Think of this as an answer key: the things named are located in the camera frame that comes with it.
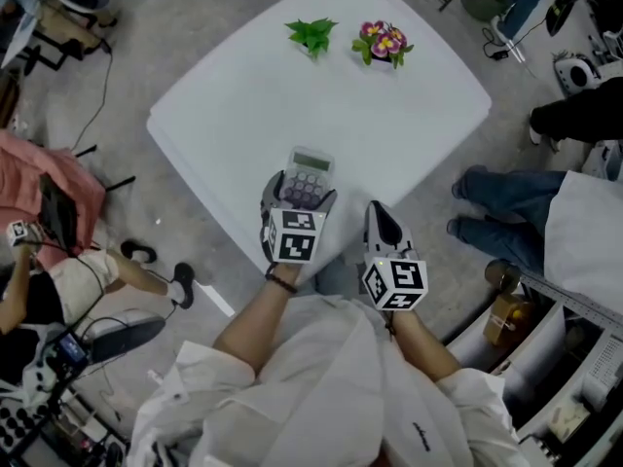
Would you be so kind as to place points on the black and white chair base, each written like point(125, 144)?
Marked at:
point(121, 334)

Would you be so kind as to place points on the person's white shirt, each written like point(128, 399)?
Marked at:
point(316, 397)

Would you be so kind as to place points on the small green leafy plant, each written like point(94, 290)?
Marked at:
point(311, 34)

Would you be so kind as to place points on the camera monitor with screen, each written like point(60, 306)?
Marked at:
point(68, 350)

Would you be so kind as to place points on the potted pink yellow flowers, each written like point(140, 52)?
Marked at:
point(384, 42)

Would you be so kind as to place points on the cardboard box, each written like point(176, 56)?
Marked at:
point(506, 320)

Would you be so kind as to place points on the person's grey trouser leg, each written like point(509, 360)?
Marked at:
point(332, 275)

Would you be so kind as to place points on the person's right forearm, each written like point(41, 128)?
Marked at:
point(418, 343)

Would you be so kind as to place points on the person's left forearm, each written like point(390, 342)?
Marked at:
point(258, 319)

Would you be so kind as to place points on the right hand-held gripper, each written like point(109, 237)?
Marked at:
point(395, 280)

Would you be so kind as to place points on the grey calculator with round buttons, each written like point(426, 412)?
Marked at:
point(307, 178)

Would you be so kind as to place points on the white round device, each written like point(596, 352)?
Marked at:
point(576, 73)

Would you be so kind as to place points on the white metal shelf rack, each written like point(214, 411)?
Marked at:
point(560, 358)

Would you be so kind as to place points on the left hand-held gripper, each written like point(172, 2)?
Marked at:
point(292, 236)

